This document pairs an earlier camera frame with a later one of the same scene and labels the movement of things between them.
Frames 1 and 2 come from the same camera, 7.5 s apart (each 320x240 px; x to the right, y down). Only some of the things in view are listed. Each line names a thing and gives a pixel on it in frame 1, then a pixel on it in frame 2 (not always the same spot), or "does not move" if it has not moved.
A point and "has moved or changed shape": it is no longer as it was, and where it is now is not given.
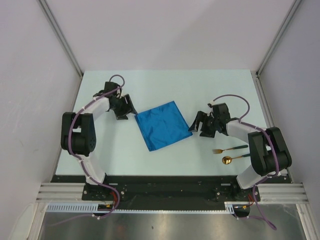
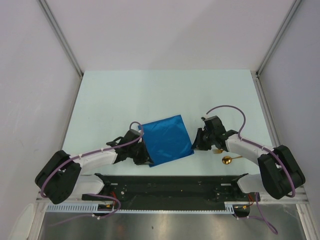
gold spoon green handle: (227, 160) does not move
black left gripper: (128, 108) to (144, 158)
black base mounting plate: (167, 193) does not move
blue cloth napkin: (163, 126) has moved or changed shape
